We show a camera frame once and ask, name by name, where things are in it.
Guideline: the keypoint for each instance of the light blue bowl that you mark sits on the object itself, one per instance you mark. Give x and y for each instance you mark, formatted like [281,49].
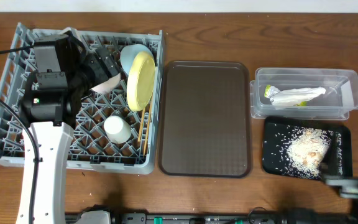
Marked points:
[129,53]

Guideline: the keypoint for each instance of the black tray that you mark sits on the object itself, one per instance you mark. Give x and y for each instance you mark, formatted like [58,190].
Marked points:
[346,134]

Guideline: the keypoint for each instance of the clear plastic bin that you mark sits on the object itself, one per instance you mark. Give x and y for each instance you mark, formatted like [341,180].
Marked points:
[341,90]

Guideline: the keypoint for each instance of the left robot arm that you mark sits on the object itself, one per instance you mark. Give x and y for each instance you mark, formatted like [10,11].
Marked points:
[67,72]

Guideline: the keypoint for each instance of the brown serving tray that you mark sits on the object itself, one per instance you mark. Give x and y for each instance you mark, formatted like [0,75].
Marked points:
[206,123]

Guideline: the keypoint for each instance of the rice and food scraps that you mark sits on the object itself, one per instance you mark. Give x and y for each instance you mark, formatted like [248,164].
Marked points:
[294,151]

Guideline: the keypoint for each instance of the white cup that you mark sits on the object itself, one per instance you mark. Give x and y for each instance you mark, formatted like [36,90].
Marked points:
[116,129]

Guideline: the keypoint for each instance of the white paper napkin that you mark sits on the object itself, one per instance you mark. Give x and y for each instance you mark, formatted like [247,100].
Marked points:
[294,97]

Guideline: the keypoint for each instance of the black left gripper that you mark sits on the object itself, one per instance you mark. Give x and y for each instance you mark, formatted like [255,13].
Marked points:
[103,63]

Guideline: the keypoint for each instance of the yellow plate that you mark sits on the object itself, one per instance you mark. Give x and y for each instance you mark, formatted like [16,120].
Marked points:
[140,83]

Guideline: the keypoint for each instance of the wooden chopstick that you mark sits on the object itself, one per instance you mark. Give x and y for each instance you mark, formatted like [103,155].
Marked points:
[147,128]
[139,139]

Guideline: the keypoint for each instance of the grey dishwasher rack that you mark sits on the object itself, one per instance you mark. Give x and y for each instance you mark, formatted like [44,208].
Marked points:
[91,148]

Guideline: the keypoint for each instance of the yellow green wrapper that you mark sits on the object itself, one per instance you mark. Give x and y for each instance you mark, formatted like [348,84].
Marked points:
[272,90]

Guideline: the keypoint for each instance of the white bowl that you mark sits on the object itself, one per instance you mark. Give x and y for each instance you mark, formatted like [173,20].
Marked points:
[108,86]

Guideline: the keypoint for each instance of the black equipment bar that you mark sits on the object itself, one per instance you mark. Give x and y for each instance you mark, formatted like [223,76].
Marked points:
[98,214]

